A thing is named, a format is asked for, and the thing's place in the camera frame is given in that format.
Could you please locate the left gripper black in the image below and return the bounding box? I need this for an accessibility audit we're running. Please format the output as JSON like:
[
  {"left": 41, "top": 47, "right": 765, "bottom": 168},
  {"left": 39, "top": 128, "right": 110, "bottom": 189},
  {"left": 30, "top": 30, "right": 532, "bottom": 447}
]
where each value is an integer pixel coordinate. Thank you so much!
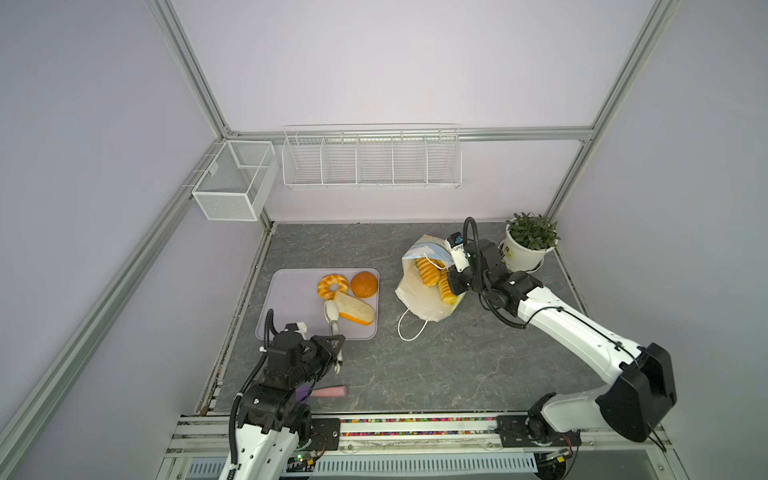
[{"left": 289, "top": 334, "right": 344, "bottom": 388}]

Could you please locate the fake yellow ridged bread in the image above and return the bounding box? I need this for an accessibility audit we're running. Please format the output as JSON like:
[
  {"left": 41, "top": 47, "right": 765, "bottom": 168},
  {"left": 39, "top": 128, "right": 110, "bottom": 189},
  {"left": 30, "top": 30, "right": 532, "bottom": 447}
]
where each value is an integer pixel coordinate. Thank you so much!
[
  {"left": 416, "top": 256, "right": 444, "bottom": 287},
  {"left": 437, "top": 271, "right": 458, "bottom": 305}
]

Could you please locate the paper bag with landscape print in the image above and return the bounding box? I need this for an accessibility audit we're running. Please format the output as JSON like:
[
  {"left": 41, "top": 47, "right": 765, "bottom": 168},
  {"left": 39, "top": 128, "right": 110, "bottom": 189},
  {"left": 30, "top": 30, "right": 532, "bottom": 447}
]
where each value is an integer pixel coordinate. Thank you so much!
[{"left": 395, "top": 235, "right": 465, "bottom": 342}]

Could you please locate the fake toast slice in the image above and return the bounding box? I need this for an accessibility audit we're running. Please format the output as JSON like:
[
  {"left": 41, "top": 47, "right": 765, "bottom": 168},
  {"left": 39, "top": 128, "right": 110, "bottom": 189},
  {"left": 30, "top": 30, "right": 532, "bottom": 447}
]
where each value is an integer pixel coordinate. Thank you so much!
[{"left": 333, "top": 291, "right": 376, "bottom": 326}]

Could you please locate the fake braided ring bread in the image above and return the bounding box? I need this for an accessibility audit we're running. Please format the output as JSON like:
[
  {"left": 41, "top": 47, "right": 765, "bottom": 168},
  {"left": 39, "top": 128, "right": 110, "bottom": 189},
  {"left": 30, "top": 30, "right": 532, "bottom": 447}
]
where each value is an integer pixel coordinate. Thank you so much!
[{"left": 317, "top": 274, "right": 349, "bottom": 300}]

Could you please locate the round orange fake bun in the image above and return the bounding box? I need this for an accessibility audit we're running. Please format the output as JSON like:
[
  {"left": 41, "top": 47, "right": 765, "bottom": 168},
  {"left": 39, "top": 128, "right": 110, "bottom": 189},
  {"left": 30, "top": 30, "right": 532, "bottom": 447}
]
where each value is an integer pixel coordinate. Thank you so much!
[{"left": 350, "top": 271, "right": 379, "bottom": 299}]

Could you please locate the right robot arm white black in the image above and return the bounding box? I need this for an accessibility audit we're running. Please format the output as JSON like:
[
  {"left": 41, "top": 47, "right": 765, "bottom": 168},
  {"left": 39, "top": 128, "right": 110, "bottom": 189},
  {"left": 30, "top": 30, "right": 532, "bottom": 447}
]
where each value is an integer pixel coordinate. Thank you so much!
[{"left": 447, "top": 233, "right": 677, "bottom": 445}]

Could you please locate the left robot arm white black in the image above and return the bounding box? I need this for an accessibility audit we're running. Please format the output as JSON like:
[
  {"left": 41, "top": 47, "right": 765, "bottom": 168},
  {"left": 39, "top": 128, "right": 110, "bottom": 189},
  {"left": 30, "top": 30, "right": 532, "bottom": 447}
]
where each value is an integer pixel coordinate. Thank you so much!
[{"left": 219, "top": 310, "right": 345, "bottom": 479}]

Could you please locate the lavender cutting mat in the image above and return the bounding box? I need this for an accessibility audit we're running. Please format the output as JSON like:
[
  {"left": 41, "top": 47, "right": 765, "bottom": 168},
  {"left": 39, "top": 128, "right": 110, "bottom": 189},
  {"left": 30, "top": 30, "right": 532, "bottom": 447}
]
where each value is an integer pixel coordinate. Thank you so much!
[{"left": 255, "top": 267, "right": 380, "bottom": 340}]

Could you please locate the potted green plant white pot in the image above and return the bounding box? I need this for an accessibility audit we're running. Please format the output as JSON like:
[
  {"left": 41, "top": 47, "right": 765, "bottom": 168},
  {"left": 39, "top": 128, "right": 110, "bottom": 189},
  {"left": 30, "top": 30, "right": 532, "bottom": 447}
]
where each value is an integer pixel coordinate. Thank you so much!
[{"left": 499, "top": 212, "right": 560, "bottom": 272}]

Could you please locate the white mesh box basket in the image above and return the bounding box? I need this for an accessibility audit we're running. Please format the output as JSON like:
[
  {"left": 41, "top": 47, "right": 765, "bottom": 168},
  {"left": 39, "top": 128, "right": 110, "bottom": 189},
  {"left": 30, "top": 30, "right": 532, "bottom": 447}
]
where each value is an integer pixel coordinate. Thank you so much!
[{"left": 192, "top": 140, "right": 279, "bottom": 222}]

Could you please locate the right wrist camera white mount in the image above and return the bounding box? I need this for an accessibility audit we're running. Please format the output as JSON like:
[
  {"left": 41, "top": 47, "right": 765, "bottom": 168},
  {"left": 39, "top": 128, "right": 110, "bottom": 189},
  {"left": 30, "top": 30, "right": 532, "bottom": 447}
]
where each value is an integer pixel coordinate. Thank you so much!
[{"left": 446, "top": 232, "right": 469, "bottom": 273}]

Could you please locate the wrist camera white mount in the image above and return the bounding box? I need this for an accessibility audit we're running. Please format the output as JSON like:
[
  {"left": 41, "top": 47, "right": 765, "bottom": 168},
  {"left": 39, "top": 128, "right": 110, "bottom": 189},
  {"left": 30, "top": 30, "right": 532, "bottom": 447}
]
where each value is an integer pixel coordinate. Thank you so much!
[
  {"left": 283, "top": 322, "right": 308, "bottom": 340},
  {"left": 446, "top": 232, "right": 469, "bottom": 273}
]

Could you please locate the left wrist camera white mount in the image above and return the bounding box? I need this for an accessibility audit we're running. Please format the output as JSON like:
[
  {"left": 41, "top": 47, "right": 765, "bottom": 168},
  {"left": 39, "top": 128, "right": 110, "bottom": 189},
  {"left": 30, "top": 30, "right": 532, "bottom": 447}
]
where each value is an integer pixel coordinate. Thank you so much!
[{"left": 283, "top": 322, "right": 308, "bottom": 340}]

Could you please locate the purple scoop with pink handle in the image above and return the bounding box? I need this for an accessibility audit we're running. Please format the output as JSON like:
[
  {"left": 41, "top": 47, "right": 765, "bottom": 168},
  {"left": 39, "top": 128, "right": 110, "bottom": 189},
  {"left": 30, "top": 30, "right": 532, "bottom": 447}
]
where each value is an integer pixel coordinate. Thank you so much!
[{"left": 296, "top": 385, "right": 348, "bottom": 402}]

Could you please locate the white wire shelf basket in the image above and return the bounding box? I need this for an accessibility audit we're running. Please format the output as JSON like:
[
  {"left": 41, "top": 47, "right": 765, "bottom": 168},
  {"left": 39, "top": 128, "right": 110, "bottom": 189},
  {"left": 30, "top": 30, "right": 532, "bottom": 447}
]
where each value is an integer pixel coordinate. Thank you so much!
[{"left": 282, "top": 123, "right": 463, "bottom": 189}]

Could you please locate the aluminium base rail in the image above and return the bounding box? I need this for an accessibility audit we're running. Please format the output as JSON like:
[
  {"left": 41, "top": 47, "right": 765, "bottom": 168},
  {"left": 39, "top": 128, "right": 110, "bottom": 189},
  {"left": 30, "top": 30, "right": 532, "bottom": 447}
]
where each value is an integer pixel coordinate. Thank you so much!
[{"left": 161, "top": 409, "right": 673, "bottom": 460}]

